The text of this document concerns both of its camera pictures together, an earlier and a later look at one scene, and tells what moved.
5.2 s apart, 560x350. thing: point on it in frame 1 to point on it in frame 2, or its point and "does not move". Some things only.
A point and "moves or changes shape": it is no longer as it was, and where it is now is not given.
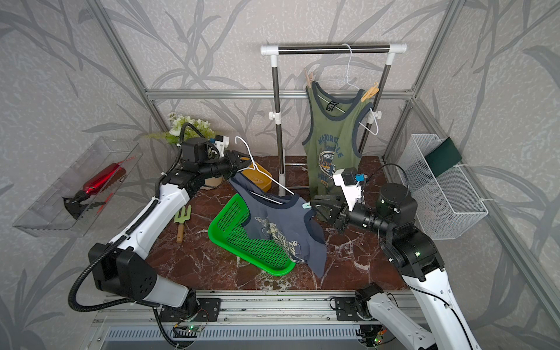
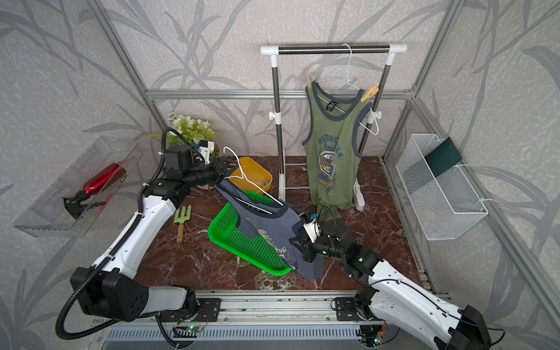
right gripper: [336, 217] to [305, 246]
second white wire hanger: [376, 127] does not move
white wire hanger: [254, 166] to [243, 176]
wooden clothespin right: [372, 91] does not move
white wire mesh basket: [448, 204] does not move
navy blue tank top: [289, 216] moves or changes shape
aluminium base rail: [236, 308] does not move
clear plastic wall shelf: [70, 204] does not move
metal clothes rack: [275, 50] does not move
